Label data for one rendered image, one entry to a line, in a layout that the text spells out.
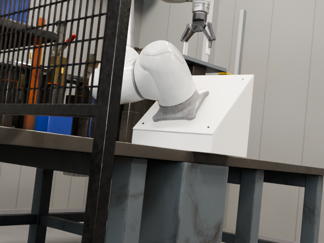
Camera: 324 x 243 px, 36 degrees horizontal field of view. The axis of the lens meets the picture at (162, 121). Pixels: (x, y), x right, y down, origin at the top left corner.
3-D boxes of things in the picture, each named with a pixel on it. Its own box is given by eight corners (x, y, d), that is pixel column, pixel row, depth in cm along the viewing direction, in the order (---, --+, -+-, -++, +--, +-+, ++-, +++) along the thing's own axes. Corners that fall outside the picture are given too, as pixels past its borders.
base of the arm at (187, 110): (213, 85, 198) (209, 74, 195) (194, 120, 183) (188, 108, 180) (173, 88, 207) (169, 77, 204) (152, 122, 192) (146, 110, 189)
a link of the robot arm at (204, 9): (204, -1, 251) (203, 11, 251) (213, 5, 259) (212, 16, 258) (189, 1, 257) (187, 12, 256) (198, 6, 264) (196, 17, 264)
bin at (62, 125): (57, 137, 193) (60, 114, 194) (72, 138, 186) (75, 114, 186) (32, 134, 185) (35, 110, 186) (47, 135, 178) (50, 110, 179)
